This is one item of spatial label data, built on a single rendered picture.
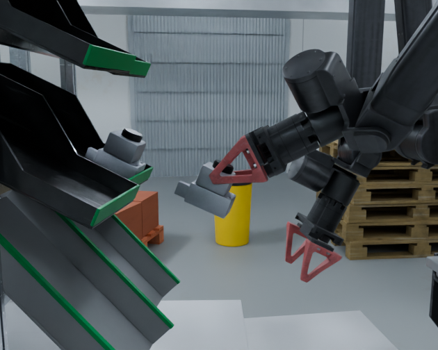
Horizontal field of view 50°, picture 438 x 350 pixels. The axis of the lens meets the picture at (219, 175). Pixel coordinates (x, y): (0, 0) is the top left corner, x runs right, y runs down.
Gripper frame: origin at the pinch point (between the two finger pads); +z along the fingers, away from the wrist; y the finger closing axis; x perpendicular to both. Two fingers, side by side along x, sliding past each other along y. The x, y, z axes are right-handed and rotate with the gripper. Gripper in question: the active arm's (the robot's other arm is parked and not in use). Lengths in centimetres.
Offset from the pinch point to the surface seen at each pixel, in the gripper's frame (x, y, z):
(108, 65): -16.5, 17.7, 1.4
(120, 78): -175, -643, 215
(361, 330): 41.4, -26.4, -5.5
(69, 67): -25.8, -5.4, 15.1
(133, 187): -3.7, 11.8, 7.6
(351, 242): 109, -315, 0
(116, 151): -9.6, 3.1, 11.0
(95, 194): -5.0, 14.4, 11.3
